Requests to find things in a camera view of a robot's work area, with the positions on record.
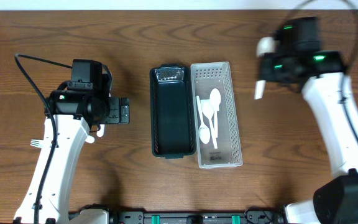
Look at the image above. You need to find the white plastic fork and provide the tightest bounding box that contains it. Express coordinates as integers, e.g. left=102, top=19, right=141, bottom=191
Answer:
left=85, top=135, right=95, bottom=144
left=30, top=139, right=44, bottom=148
left=96, top=124, right=105, bottom=138

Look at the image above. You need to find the white plastic spoon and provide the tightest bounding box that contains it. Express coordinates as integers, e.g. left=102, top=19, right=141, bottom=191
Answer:
left=196, top=95, right=210, bottom=144
left=201, top=100, right=218, bottom=149
left=209, top=88, right=221, bottom=138
left=254, top=37, right=275, bottom=100

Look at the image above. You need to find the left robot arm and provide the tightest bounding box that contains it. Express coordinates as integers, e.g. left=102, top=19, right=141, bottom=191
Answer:
left=13, top=59, right=130, bottom=223

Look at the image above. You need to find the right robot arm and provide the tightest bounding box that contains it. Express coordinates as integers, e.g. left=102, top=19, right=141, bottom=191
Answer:
left=254, top=17, right=358, bottom=223

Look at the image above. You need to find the black plastic basket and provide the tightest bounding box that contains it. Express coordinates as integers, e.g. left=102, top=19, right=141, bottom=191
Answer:
left=150, top=63, right=196, bottom=159

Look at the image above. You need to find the clear plastic basket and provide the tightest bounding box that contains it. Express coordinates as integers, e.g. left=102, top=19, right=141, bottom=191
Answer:
left=190, top=62, right=243, bottom=169

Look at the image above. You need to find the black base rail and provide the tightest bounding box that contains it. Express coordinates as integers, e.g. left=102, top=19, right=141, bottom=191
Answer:
left=81, top=204, right=287, bottom=224

